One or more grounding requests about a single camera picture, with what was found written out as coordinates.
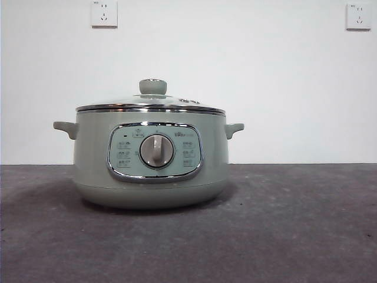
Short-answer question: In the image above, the glass lid with green knob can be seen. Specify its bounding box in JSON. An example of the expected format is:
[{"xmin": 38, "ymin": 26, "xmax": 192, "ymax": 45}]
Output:
[{"xmin": 75, "ymin": 78, "xmax": 227, "ymax": 114}]

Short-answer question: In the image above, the pale green electric cooking pot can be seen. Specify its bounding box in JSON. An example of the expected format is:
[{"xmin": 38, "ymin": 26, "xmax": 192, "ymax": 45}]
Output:
[{"xmin": 52, "ymin": 111, "xmax": 245, "ymax": 210}]

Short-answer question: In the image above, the white wall socket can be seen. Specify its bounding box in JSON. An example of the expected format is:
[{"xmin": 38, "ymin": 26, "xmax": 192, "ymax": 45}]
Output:
[
  {"xmin": 345, "ymin": 2, "xmax": 372, "ymax": 32},
  {"xmin": 91, "ymin": 0, "xmax": 118, "ymax": 29}
]

